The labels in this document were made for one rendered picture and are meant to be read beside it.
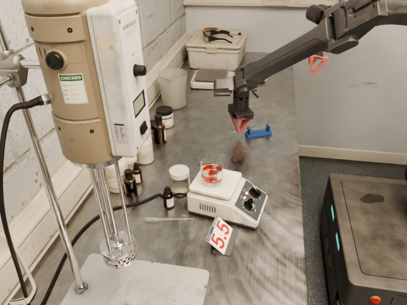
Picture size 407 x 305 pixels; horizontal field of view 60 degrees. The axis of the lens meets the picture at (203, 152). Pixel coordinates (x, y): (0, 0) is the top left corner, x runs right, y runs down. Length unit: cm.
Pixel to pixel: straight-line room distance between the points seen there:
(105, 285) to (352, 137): 211
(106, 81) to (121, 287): 52
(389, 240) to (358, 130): 117
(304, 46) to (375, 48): 145
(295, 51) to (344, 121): 161
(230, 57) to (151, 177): 102
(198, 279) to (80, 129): 47
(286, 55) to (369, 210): 93
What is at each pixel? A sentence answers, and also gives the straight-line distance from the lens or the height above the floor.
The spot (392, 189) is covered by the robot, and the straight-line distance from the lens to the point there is 190.
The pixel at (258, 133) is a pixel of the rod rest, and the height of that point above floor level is 76.
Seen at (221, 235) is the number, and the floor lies 77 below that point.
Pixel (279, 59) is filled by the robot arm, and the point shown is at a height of 111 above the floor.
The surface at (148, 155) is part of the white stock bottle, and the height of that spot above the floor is 78.
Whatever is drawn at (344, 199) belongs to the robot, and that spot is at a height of 36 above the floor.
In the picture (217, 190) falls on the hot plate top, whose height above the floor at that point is 84.
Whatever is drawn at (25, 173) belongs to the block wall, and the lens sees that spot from 95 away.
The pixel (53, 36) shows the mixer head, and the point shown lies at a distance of 46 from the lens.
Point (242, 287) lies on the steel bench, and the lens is 84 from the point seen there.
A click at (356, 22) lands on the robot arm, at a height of 124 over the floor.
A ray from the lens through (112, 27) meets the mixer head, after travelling 44.
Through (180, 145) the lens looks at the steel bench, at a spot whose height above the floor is 75.
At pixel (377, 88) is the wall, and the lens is 252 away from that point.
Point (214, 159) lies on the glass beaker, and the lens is 96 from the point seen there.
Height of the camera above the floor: 143
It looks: 33 degrees down
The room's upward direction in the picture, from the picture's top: 1 degrees counter-clockwise
